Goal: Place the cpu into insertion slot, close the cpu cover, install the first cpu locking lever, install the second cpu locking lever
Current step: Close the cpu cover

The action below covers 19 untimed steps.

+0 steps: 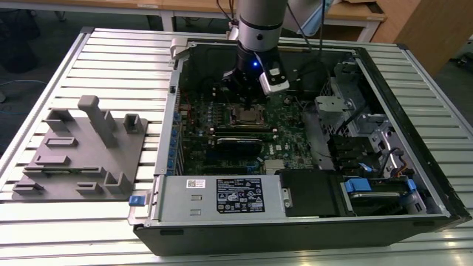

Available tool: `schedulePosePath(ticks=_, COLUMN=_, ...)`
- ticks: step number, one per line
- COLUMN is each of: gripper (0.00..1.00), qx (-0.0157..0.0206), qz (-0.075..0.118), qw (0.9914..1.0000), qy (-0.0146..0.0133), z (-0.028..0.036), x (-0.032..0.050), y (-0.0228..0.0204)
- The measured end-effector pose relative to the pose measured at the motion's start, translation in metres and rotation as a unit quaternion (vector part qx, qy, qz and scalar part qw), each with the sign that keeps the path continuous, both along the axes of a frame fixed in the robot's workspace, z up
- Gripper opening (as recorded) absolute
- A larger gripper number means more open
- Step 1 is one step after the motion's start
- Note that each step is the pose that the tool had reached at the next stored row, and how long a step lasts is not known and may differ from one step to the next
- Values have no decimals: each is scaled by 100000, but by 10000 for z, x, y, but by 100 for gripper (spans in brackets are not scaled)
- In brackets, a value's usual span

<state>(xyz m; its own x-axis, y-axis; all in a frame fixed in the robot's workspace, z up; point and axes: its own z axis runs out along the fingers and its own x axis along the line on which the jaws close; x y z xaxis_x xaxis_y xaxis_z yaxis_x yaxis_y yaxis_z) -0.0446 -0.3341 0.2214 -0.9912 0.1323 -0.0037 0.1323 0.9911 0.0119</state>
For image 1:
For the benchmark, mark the grey plastic parts rack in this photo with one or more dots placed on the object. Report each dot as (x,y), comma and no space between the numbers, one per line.
(84,171)

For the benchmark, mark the black RAM slot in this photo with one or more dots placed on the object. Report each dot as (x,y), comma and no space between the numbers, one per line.
(244,135)
(244,129)

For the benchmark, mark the blue plastic latch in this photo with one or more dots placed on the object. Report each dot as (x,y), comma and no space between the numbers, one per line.
(136,200)

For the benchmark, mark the wooden cabinet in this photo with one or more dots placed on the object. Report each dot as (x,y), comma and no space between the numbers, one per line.
(436,27)

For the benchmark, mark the wooden desk white legs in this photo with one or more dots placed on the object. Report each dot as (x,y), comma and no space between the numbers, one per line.
(110,1)
(354,16)

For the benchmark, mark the grey case latch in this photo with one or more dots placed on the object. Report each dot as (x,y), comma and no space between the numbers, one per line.
(178,45)

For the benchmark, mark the dark wheeled stand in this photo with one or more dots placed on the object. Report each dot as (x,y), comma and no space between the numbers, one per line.
(466,59)

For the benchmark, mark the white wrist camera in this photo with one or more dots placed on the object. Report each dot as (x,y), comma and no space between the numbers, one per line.
(270,88)

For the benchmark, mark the silver hard disk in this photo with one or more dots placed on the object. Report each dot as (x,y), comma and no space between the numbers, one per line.
(373,195)

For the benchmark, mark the black expansion slot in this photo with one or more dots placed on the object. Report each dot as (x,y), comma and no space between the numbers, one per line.
(225,169)

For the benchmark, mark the silver square CPU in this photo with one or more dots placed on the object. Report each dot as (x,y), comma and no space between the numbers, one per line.
(248,116)

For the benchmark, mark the silver metal bracket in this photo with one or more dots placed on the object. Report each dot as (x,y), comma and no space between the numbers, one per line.
(329,106)

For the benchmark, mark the black graphics card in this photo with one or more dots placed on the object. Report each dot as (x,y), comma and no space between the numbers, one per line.
(237,151)

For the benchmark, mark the metal drive cage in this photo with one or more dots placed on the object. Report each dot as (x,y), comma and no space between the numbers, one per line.
(373,124)

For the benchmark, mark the black plastic bracket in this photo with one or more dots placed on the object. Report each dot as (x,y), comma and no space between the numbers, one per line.
(350,152)

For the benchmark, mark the blue disk carrier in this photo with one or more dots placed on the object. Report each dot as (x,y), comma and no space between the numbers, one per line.
(356,185)

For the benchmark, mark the thin metal locking lever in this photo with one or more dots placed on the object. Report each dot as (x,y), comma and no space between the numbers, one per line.
(249,126)

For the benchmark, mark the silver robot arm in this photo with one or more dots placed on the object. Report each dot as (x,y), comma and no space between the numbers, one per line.
(258,25)

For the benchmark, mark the green motherboard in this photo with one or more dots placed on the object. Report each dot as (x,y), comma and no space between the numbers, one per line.
(292,144)

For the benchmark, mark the silver power supply unit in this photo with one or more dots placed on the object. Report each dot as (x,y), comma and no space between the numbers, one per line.
(177,199)

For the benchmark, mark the small silver heatsink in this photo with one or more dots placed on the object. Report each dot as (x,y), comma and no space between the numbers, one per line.
(273,164)

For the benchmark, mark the black open PC case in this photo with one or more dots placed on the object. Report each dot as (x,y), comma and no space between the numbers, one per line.
(258,241)

